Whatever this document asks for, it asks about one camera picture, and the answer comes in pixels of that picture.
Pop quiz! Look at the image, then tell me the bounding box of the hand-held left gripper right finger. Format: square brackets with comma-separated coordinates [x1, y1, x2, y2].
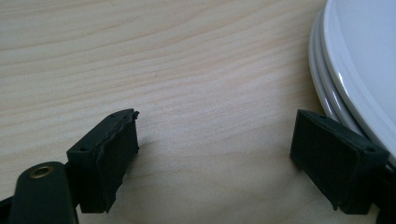
[290, 108, 390, 216]

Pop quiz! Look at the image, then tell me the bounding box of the white round plate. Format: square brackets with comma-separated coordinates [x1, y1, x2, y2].
[321, 0, 396, 166]
[307, 8, 372, 138]

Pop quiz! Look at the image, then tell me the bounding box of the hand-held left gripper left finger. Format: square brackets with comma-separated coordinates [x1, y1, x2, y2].
[65, 108, 140, 214]

